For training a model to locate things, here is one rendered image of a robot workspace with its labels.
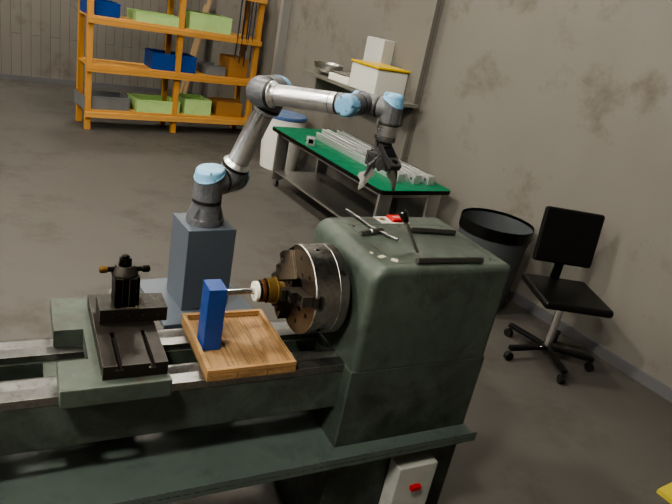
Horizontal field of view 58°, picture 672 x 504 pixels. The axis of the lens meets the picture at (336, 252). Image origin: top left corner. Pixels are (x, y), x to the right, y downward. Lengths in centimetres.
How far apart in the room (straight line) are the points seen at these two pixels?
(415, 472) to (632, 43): 337
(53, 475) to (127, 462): 22
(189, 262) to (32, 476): 92
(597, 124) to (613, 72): 37
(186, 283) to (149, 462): 73
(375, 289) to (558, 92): 338
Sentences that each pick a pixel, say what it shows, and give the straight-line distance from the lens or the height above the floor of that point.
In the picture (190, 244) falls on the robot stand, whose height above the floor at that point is 104.
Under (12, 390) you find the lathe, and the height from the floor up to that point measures 85.
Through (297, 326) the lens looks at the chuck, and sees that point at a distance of 211.
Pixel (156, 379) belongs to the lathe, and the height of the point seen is 93.
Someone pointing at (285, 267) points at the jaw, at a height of 115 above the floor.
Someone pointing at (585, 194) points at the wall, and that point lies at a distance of 487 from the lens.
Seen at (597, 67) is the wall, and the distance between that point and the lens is 492.
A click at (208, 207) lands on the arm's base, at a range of 244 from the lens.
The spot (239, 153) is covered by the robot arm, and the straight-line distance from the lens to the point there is 248.
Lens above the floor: 200
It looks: 22 degrees down
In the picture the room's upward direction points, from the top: 11 degrees clockwise
